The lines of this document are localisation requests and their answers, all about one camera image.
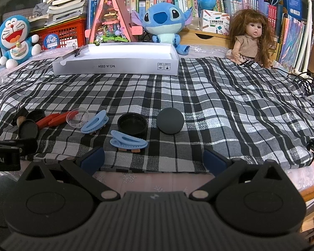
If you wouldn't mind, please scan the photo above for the small black round jar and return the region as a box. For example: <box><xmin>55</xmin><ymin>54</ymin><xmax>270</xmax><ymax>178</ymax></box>
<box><xmin>18</xmin><ymin>119</ymin><xmax>39</xmax><ymax>139</ymax></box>

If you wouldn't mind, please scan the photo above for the black makeup brush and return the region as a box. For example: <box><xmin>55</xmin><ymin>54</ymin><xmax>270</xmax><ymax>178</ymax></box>
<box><xmin>11</xmin><ymin>106</ymin><xmax>29</xmax><ymax>127</ymax></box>

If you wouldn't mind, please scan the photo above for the blue hair clip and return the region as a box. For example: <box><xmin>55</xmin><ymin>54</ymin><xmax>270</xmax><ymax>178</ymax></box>
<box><xmin>80</xmin><ymin>110</ymin><xmax>109</xmax><ymax>134</ymax></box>
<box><xmin>110</xmin><ymin>130</ymin><xmax>148</xmax><ymax>153</ymax></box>

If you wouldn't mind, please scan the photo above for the black round lid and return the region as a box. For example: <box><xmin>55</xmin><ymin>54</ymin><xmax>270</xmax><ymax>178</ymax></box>
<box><xmin>156</xmin><ymin>108</ymin><xmax>184</xmax><ymax>135</ymax></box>

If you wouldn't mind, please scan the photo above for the black white plaid cloth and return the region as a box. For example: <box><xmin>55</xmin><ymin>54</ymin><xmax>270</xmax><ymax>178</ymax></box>
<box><xmin>0</xmin><ymin>57</ymin><xmax>314</xmax><ymax>173</ymax></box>

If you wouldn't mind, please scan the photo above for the black binder clip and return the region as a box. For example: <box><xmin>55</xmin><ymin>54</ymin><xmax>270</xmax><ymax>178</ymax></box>
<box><xmin>74</xmin><ymin>46</ymin><xmax>84</xmax><ymax>57</ymax></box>

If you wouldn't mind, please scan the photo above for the Doraemon plush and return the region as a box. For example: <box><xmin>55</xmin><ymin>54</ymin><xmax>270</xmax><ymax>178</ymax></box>
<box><xmin>0</xmin><ymin>15</ymin><xmax>42</xmax><ymax>69</ymax></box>

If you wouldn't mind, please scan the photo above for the white desk lamp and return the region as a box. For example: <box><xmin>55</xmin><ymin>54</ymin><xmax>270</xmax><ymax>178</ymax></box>
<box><xmin>294</xmin><ymin>0</ymin><xmax>314</xmax><ymax>77</ymax></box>

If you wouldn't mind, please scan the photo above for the white cardboard box tray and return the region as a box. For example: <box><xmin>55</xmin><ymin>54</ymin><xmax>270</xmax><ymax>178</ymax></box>
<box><xmin>52</xmin><ymin>42</ymin><xmax>179</xmax><ymax>76</ymax></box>

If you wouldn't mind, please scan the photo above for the brown haired doll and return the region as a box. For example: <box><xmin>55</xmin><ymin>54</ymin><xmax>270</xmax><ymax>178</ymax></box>
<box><xmin>226</xmin><ymin>9</ymin><xmax>274</xmax><ymax>68</ymax></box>

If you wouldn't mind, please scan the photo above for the red plastic crate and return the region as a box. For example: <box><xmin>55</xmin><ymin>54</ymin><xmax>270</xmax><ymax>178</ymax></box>
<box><xmin>30</xmin><ymin>18</ymin><xmax>86</xmax><ymax>50</ymax></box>

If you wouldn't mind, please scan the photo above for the wooden drawer box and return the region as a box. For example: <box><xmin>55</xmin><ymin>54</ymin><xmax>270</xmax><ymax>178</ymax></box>
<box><xmin>179</xmin><ymin>28</ymin><xmax>230</xmax><ymax>48</ymax></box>

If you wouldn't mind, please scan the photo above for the pink triangular diorama house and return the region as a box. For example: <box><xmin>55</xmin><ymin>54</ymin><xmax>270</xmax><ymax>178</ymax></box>
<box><xmin>85</xmin><ymin>0</ymin><xmax>143</xmax><ymax>45</ymax></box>

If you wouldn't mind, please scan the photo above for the label printer box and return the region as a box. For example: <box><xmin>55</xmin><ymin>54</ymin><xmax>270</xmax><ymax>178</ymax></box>
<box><xmin>200</xmin><ymin>10</ymin><xmax>230</xmax><ymax>35</ymax></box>

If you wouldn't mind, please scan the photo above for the blue Stitch plush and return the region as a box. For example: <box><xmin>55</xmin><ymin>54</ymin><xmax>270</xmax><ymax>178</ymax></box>
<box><xmin>131</xmin><ymin>2</ymin><xmax>193</xmax><ymax>56</ymax></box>

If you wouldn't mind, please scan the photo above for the stack of books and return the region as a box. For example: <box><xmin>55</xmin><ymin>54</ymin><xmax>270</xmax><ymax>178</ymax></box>
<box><xmin>28</xmin><ymin>0</ymin><xmax>98</xmax><ymax>30</ymax></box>

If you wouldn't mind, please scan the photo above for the blue round plush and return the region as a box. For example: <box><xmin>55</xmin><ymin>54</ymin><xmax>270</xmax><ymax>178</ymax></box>
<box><xmin>198</xmin><ymin>0</ymin><xmax>217</xmax><ymax>10</ymax></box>

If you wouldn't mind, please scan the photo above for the black cable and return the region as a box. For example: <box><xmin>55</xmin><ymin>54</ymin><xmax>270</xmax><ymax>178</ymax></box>
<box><xmin>270</xmin><ymin>66</ymin><xmax>314</xmax><ymax>95</ymax></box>

